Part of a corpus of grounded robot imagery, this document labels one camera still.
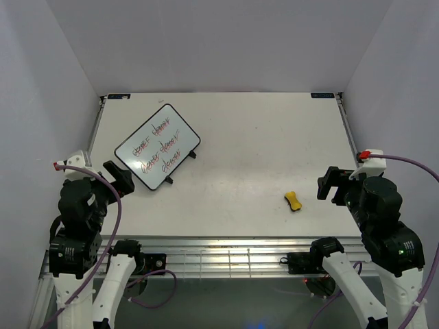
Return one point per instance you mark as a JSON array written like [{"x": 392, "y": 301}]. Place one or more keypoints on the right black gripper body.
[{"x": 346, "y": 188}]

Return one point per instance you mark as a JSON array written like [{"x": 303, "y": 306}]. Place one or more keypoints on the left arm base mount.
[{"x": 146, "y": 263}]

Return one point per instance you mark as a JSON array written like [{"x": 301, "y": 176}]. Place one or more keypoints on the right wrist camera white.
[{"x": 370, "y": 164}]

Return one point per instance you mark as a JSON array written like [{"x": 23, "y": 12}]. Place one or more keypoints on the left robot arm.
[{"x": 89, "y": 282}]

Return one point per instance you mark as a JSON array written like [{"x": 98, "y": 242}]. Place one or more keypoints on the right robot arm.
[{"x": 395, "y": 250}]

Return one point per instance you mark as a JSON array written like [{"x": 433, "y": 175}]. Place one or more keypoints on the right blue corner label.
[{"x": 322, "y": 95}]

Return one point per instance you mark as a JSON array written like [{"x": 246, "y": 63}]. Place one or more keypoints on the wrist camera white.
[
  {"x": 370, "y": 164},
  {"x": 79, "y": 159}
]

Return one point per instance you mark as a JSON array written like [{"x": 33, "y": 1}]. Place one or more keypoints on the small whiteboard black frame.
[{"x": 158, "y": 146}]

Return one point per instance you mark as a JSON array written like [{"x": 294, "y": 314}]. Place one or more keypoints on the left blue corner label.
[{"x": 118, "y": 96}]

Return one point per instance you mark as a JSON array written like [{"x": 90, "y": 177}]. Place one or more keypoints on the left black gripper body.
[{"x": 123, "y": 185}]

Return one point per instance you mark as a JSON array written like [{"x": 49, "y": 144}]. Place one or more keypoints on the blue corner label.
[
  {"x": 118, "y": 96},
  {"x": 322, "y": 95}
]

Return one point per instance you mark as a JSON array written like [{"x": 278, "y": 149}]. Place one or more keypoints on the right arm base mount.
[{"x": 301, "y": 263}]

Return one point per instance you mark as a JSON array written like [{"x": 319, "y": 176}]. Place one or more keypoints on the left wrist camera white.
[{"x": 79, "y": 159}]

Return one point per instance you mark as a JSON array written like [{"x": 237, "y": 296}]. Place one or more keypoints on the wire whiteboard stand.
[{"x": 180, "y": 164}]

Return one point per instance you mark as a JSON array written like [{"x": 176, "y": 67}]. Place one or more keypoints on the aluminium frame rail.
[{"x": 224, "y": 258}]

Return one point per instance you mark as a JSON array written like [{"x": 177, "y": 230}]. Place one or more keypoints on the yellow whiteboard eraser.
[{"x": 293, "y": 202}]

